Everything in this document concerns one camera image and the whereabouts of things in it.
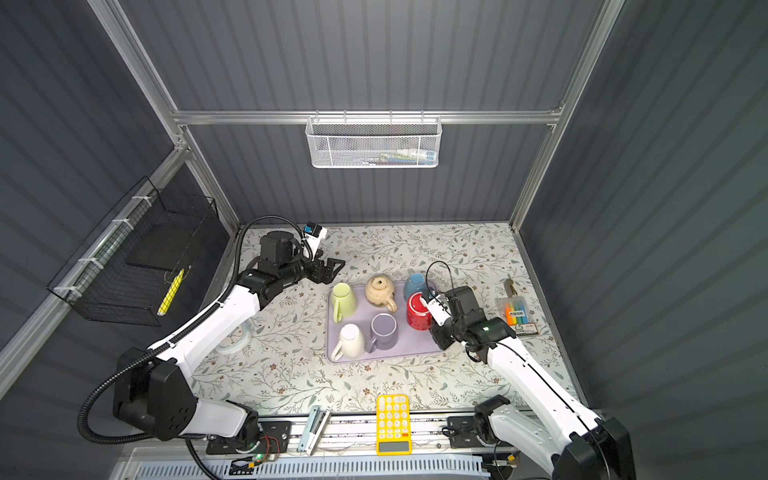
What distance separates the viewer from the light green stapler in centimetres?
72

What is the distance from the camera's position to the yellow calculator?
72 cm

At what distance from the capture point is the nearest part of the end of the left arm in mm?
693
